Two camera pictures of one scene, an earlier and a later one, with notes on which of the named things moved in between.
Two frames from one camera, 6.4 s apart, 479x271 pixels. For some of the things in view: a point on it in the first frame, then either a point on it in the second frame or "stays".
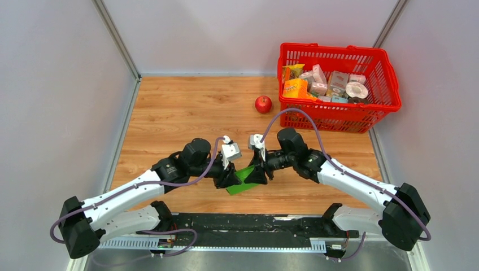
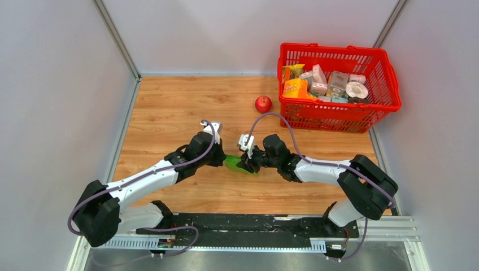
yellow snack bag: (292, 71) stays
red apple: (263, 104) stays
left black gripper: (227, 177) -> (221, 154)
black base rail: (248, 228) stays
